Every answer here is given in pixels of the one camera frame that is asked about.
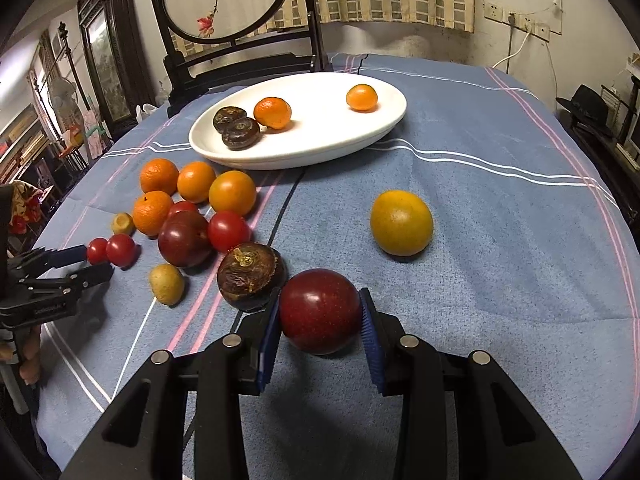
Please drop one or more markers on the large yellowish orange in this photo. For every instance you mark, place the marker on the large yellowish orange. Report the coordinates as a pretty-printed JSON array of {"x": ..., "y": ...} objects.
[{"x": 401, "y": 221}]

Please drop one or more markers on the red tomato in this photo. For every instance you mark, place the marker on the red tomato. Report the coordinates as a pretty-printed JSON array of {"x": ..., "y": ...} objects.
[
  {"x": 120, "y": 250},
  {"x": 96, "y": 251},
  {"x": 182, "y": 206},
  {"x": 229, "y": 231}
]

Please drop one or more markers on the person's left hand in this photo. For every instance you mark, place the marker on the person's left hand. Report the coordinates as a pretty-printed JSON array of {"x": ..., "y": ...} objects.
[{"x": 31, "y": 360}]

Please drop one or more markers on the dark side desk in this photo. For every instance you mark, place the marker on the dark side desk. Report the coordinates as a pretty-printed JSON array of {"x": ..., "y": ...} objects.
[{"x": 605, "y": 160}]

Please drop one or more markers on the white standing fan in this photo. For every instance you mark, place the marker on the white standing fan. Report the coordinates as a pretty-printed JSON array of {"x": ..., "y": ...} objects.
[{"x": 62, "y": 94}]

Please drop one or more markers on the white oval plate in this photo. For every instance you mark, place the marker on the white oval plate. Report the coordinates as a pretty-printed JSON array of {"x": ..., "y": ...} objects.
[{"x": 320, "y": 125}]

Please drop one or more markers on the red plum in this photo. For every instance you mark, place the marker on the red plum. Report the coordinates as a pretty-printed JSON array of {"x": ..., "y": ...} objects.
[{"x": 320, "y": 317}]

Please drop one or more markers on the white wall socket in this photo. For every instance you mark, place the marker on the white wall socket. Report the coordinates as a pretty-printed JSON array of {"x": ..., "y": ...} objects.
[{"x": 494, "y": 11}]

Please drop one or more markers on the floral cloth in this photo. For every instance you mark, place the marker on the floral cloth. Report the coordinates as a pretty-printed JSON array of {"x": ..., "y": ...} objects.
[{"x": 25, "y": 205}]

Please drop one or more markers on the black hat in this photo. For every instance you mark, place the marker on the black hat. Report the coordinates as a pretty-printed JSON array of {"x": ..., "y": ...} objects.
[{"x": 587, "y": 105}]

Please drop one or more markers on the white plastic bag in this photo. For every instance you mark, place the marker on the white plastic bag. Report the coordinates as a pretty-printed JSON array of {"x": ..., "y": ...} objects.
[{"x": 147, "y": 111}]

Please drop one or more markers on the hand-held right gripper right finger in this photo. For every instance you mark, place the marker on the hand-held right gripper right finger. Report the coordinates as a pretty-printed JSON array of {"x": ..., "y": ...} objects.
[{"x": 371, "y": 340}]

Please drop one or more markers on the dark wooden cabinet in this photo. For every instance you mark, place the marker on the dark wooden cabinet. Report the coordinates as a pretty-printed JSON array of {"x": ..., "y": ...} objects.
[{"x": 107, "y": 60}]

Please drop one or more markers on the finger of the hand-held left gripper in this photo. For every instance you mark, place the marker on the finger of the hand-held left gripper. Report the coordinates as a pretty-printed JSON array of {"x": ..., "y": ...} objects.
[
  {"x": 92, "y": 275},
  {"x": 70, "y": 255}
]

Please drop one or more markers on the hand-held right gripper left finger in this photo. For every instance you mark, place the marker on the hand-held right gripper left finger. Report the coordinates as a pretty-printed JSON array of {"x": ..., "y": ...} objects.
[{"x": 269, "y": 345}]

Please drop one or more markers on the small yellow-green fruit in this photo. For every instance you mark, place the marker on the small yellow-green fruit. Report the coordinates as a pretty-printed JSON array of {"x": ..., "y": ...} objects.
[
  {"x": 166, "y": 280},
  {"x": 122, "y": 223}
]

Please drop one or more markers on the dark purple plum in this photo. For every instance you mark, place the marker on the dark purple plum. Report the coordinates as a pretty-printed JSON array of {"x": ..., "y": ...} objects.
[{"x": 184, "y": 239}]

